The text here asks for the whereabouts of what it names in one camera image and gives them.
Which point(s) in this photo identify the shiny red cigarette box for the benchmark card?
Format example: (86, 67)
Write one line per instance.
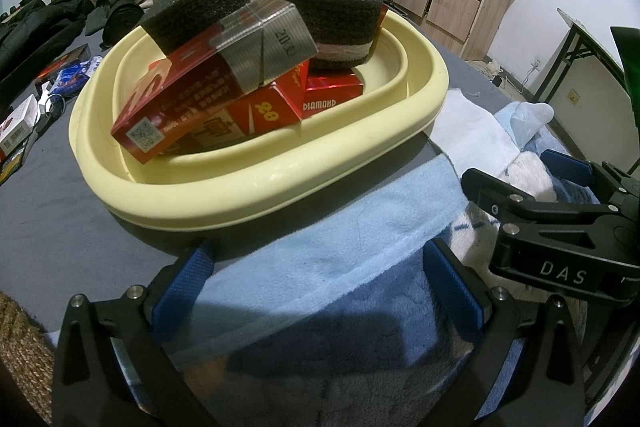
(332, 94)

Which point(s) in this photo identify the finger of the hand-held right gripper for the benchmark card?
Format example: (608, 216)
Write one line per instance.
(567, 164)
(525, 207)

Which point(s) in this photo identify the black foam cylinder white stripe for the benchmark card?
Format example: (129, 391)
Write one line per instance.
(330, 17)

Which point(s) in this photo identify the small white box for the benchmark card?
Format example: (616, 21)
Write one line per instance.
(20, 124)

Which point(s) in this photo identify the pale yellow plastic basin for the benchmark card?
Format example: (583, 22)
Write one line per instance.
(250, 192)

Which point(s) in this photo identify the black foam block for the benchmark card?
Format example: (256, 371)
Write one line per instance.
(195, 2)

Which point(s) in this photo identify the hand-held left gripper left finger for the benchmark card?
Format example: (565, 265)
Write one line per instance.
(182, 282)

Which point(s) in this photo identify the red and silver cigarette box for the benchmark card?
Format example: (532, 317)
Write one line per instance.
(200, 82)

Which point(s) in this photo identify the light blue towel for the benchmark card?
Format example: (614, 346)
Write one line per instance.
(350, 227)

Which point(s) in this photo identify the yellow wall socket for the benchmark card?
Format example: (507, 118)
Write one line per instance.
(575, 96)

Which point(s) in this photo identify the blue and white packet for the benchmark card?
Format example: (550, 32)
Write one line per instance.
(77, 76)

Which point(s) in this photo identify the grey bed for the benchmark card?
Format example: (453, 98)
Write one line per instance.
(50, 217)

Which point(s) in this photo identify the black jacket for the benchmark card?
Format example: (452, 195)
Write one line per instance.
(30, 22)

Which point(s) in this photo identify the white cloth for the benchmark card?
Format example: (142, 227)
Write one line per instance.
(475, 127)

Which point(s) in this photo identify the red and black package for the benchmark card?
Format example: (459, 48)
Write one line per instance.
(65, 59)

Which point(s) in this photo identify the blue and white plush blanket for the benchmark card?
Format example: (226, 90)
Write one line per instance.
(375, 357)

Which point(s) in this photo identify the white wall socket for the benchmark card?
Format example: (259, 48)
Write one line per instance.
(535, 64)

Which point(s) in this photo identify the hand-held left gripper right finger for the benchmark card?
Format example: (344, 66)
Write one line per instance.
(452, 292)

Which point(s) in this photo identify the black-legged folding table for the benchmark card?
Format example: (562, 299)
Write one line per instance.
(590, 42)

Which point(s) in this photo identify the brown knitted cloth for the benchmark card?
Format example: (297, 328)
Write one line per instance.
(20, 347)

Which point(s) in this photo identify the red and white cigarette box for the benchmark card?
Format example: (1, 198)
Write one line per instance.
(265, 112)

